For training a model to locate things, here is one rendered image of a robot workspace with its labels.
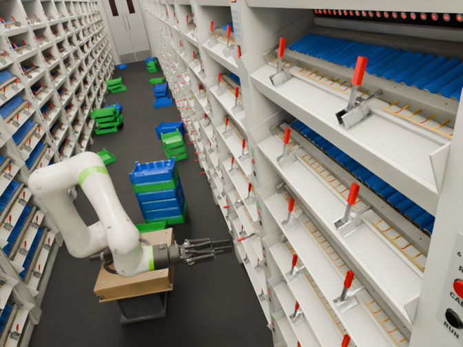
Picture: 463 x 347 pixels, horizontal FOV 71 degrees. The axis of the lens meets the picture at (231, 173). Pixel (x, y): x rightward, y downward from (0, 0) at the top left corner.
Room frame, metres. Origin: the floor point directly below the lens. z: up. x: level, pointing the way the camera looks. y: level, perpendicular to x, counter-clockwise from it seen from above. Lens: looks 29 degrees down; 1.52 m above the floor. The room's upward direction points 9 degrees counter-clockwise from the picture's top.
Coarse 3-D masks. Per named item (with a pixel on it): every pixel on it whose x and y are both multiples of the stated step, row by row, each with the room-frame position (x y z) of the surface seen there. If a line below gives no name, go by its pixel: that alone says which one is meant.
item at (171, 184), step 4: (176, 168) 2.23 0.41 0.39; (176, 172) 2.20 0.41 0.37; (176, 176) 2.17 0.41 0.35; (172, 180) 2.05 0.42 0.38; (176, 180) 2.14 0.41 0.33; (132, 184) 2.07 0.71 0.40; (152, 184) 2.06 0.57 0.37; (156, 184) 2.06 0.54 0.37; (160, 184) 2.06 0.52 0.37; (164, 184) 2.05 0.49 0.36; (168, 184) 2.05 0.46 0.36; (172, 184) 2.05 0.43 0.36; (136, 188) 2.07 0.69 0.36; (140, 188) 2.07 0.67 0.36; (144, 188) 2.06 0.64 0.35; (148, 188) 2.06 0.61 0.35; (152, 188) 2.06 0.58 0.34; (156, 188) 2.06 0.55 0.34; (160, 188) 2.06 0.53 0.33; (164, 188) 2.06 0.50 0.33; (168, 188) 2.05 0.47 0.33; (172, 188) 2.05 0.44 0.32; (136, 192) 2.07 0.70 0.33; (140, 192) 2.07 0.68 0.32
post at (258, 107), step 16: (240, 0) 0.84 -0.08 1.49; (256, 16) 0.85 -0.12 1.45; (272, 16) 0.85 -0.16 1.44; (288, 16) 0.86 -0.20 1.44; (256, 32) 0.85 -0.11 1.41; (272, 32) 0.85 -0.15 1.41; (256, 96) 0.84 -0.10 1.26; (256, 112) 0.84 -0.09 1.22; (272, 112) 0.85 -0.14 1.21; (256, 144) 0.84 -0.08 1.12; (256, 160) 0.86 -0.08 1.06; (272, 176) 0.85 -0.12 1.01; (256, 192) 0.91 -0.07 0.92; (256, 208) 0.93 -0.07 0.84; (272, 224) 0.85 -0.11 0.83; (272, 256) 0.84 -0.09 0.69; (272, 272) 0.84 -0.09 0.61; (272, 288) 0.85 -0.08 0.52
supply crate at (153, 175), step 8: (136, 168) 2.24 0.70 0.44; (144, 168) 2.26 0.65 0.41; (152, 168) 2.26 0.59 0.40; (160, 168) 2.24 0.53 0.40; (168, 168) 2.06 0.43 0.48; (136, 176) 2.07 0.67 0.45; (144, 176) 2.06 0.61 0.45; (152, 176) 2.06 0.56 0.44; (160, 176) 2.06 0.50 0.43; (168, 176) 2.05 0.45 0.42
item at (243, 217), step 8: (232, 184) 1.53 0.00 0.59; (232, 192) 1.51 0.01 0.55; (232, 200) 1.44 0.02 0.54; (240, 208) 1.35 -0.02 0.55; (240, 216) 1.29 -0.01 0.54; (248, 216) 1.27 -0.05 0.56; (248, 224) 1.21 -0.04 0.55; (248, 232) 1.17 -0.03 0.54; (256, 240) 1.10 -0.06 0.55; (256, 248) 1.06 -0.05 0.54
